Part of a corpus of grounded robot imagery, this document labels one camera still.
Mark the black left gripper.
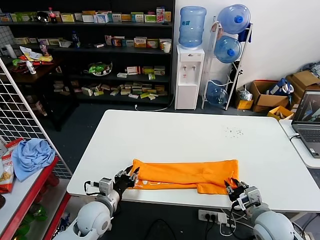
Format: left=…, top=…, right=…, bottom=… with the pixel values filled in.
left=113, top=164, right=141, bottom=192

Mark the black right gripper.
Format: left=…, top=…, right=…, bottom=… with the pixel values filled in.
left=224, top=177, right=250, bottom=202

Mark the orange t-shirt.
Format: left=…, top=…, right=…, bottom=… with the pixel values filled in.
left=131, top=158, right=240, bottom=196

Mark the white power strip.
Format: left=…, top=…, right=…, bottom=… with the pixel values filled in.
left=198, top=209, right=228, bottom=225

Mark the red white display cart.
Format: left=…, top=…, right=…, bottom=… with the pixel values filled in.
left=0, top=156, right=74, bottom=240

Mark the blue white package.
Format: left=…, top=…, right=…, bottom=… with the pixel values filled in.
left=53, top=212, right=76, bottom=235

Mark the small yellow box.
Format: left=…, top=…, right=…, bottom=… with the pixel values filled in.
left=236, top=99, right=254, bottom=110

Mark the yellow open bin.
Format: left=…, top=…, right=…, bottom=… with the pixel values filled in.
left=266, top=105, right=295, bottom=121

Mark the grey open laptop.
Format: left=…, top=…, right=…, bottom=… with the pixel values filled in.
left=291, top=89, right=320, bottom=159

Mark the open brown cardboard box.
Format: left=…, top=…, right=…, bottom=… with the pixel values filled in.
left=249, top=79, right=290, bottom=113

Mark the clear plastic bag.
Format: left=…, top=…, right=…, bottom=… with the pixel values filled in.
left=236, top=84, right=253, bottom=101

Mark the black shelf unit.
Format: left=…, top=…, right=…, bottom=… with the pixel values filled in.
left=0, top=0, right=176, bottom=106

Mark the light blue crumpled cloth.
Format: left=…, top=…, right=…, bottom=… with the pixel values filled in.
left=11, top=139, right=56, bottom=183

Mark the green plastic toy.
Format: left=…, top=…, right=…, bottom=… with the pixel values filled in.
left=11, top=223, right=31, bottom=240
left=23, top=203, right=48, bottom=223

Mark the red white medicine box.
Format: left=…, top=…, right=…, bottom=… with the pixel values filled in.
left=126, top=66, right=142, bottom=76

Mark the bowl of green fruit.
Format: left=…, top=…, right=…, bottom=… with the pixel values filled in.
left=83, top=61, right=113, bottom=76

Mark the white water dispenser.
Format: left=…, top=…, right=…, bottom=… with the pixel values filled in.
left=174, top=44, right=206, bottom=111

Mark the red snack bag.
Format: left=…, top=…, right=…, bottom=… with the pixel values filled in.
left=4, top=138, right=25, bottom=156

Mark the red white chips bag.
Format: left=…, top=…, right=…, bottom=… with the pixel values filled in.
left=0, top=154, right=15, bottom=195

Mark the large brown cardboard box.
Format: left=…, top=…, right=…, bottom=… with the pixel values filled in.
left=285, top=70, right=320, bottom=111

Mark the yellow orange white box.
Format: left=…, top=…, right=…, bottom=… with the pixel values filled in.
left=134, top=37, right=148, bottom=49

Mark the red blue medicine box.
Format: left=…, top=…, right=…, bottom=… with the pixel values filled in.
left=112, top=36, right=126, bottom=48

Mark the blue water jug blue cap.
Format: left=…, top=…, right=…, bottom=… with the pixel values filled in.
left=214, top=35, right=243, bottom=64
left=217, top=3, right=252, bottom=35

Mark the grey blue fabric pile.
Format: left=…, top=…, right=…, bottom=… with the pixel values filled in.
left=301, top=61, right=320, bottom=79

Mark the dark wooden table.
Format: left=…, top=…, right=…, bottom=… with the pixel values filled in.
left=4, top=56, right=79, bottom=133

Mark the small white bottle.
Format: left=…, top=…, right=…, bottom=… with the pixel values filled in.
left=26, top=61, right=38, bottom=75

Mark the blue drink bottle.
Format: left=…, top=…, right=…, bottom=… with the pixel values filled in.
left=71, top=30, right=81, bottom=49

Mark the purple drink bottle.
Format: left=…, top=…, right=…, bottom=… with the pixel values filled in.
left=39, top=41, right=51, bottom=57

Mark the dark blue hanging cloth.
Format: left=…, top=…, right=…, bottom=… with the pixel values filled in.
left=237, top=23, right=253, bottom=43

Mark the brown cardboard tag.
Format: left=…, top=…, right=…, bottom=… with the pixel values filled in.
left=211, top=21, right=224, bottom=40

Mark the green blue medicine box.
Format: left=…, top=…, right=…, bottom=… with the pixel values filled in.
left=131, top=12, right=145, bottom=23

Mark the white printed paper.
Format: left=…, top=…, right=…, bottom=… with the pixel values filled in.
left=19, top=46, right=43, bottom=61

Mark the blue water dispenser bottle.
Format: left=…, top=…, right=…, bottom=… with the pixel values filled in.
left=178, top=6, right=208, bottom=50

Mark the tall white red box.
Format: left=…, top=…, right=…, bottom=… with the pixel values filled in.
left=156, top=7, right=166, bottom=23

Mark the yellow green medicine box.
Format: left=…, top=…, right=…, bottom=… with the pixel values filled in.
left=60, top=13, right=76, bottom=23

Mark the white paper roll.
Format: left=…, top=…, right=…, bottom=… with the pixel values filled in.
left=4, top=44, right=16, bottom=57

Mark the cola bottle red cap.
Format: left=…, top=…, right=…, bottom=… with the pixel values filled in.
left=47, top=7, right=59, bottom=25

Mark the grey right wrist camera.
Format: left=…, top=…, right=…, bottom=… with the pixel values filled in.
left=236, top=186, right=264, bottom=211

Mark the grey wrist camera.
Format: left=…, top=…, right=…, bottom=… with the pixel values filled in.
left=84, top=177, right=115, bottom=196
left=236, top=186, right=264, bottom=211

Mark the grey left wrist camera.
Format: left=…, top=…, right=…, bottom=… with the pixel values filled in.
left=84, top=177, right=115, bottom=196

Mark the black power strip cable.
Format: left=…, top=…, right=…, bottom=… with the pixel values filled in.
left=204, top=219, right=213, bottom=240

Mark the black floor cable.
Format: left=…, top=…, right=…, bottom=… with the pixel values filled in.
left=146, top=218, right=176, bottom=240

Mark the white floor cable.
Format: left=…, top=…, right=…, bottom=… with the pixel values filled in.
left=134, top=93, right=176, bottom=113

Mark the white wire jug rack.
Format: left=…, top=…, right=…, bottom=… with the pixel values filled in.
left=201, top=15, right=254, bottom=111

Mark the white wire grid panel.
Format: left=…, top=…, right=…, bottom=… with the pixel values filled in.
left=0, top=58, right=74, bottom=180

